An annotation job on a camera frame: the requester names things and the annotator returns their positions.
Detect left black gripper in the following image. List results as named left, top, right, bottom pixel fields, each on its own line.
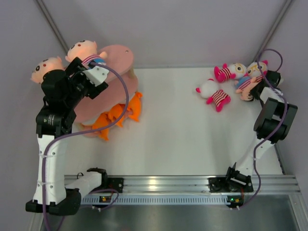
left=64, top=58, right=107, bottom=109

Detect boy plush red dot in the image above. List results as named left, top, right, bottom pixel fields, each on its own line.
left=234, top=77, right=258, bottom=102

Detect boy plush black hair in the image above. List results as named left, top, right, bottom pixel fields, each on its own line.
left=31, top=56, right=64, bottom=84

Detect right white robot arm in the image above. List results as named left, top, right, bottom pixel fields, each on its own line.
left=224, top=71, right=298, bottom=193

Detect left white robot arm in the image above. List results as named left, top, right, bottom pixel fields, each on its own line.
left=26, top=58, right=109, bottom=216

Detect pink two-tier wooden shelf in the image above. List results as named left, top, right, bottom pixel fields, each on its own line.
left=74, top=45, right=139, bottom=131

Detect white pink plush yellow glasses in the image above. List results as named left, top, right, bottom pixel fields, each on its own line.
left=244, top=60, right=268, bottom=78

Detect white pink plush back left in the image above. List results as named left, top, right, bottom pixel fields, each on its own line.
left=214, top=63, right=247, bottom=83

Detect white pink plush face down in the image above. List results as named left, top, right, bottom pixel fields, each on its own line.
left=195, top=78, right=231, bottom=112

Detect orange plush toy left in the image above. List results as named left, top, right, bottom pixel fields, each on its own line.
left=92, top=113, right=113, bottom=141

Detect orange plush toy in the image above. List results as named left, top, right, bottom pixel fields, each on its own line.
left=127, top=92, right=143, bottom=122
left=92, top=113, right=113, bottom=141
left=107, top=104, right=128, bottom=128

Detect orange plush toy middle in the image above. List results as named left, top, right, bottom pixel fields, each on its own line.
left=107, top=104, right=128, bottom=128

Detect orange plush toy right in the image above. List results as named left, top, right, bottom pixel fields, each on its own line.
left=127, top=92, right=143, bottom=122

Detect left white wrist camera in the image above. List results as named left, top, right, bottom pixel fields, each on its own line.
left=82, top=63, right=109, bottom=87

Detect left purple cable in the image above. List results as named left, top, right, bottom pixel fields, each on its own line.
left=42, top=62, right=130, bottom=231

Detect purple cable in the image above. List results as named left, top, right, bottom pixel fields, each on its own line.
left=42, top=62, right=130, bottom=231
left=240, top=49, right=287, bottom=209

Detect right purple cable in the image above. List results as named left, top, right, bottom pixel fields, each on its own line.
left=240, top=49, right=287, bottom=209

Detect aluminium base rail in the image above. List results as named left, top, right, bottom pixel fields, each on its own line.
left=109, top=175, right=300, bottom=194

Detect white slotted cable duct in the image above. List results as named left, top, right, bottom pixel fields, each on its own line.
left=81, top=194, right=241, bottom=205

